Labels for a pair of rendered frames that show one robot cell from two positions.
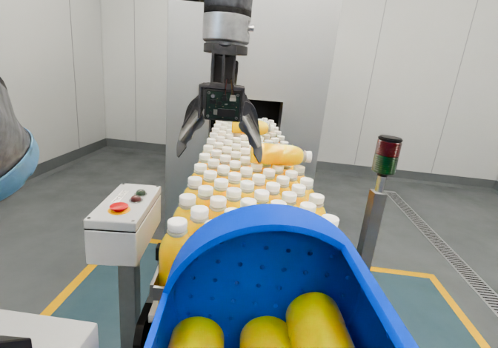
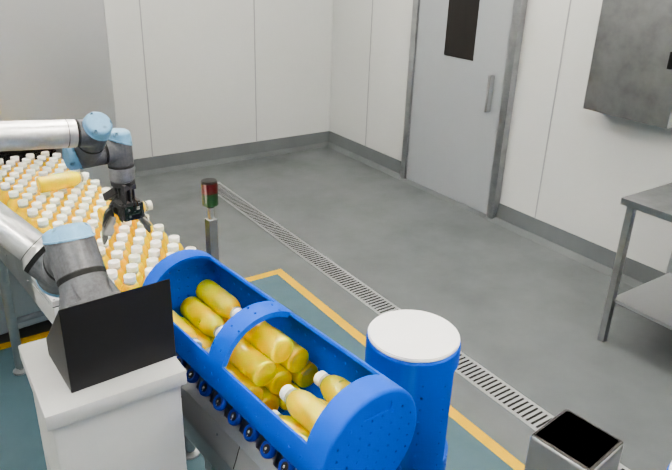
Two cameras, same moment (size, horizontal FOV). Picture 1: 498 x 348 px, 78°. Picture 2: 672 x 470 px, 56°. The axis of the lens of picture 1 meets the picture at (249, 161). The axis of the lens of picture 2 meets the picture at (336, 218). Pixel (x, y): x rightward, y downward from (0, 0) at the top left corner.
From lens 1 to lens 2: 1.61 m
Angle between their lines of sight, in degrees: 36
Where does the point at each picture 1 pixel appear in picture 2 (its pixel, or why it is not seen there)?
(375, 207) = (211, 230)
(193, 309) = not seen: hidden behind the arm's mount
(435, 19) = not seen: outside the picture
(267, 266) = (180, 279)
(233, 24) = (130, 173)
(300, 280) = (195, 279)
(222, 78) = (131, 200)
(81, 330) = not seen: hidden behind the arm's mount
